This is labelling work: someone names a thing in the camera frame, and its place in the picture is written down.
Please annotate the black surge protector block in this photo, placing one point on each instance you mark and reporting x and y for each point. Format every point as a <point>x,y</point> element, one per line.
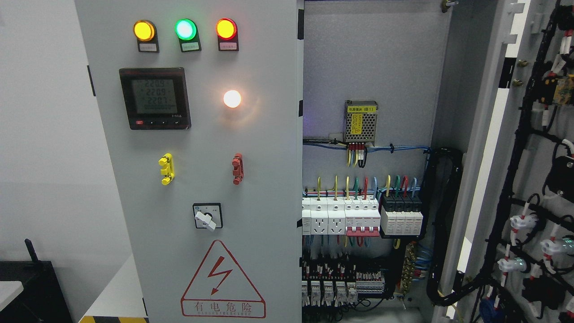
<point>400,216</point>

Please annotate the yellow indicator lamp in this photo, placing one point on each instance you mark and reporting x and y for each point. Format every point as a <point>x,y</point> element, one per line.
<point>146,35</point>

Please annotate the yellow test terminal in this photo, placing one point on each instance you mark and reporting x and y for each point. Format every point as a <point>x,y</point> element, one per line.
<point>166,163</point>

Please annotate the red indicator lamp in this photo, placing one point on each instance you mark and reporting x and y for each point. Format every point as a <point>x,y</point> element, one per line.
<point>227,35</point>

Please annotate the white rotary selector switch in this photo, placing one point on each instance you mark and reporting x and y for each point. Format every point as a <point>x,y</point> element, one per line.
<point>208,216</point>

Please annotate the red electric hazard warning sign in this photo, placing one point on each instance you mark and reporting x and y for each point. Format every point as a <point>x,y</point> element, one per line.
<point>220,288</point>

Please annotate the grey cabinet door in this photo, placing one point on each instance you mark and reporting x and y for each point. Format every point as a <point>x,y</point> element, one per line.
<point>514,226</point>
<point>260,214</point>

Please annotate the red test terminal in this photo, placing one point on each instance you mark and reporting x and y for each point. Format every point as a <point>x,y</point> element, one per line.
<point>237,168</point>

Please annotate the black digital power meter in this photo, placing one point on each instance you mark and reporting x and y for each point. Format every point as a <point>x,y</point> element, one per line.
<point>156,98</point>

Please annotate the white socket breaker row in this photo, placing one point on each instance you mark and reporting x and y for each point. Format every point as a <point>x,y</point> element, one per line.
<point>341,216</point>

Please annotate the metal mesh power supply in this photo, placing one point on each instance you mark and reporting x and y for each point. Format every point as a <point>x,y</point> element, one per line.
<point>361,121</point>

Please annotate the green indicator lamp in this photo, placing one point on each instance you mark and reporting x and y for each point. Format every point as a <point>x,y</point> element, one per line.
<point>188,35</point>

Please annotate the white glowing indicator lamp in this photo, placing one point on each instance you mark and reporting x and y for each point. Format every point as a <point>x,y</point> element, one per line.
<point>232,99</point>

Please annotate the black box with antenna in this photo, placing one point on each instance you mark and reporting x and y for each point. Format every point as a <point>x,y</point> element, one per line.
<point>41,300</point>

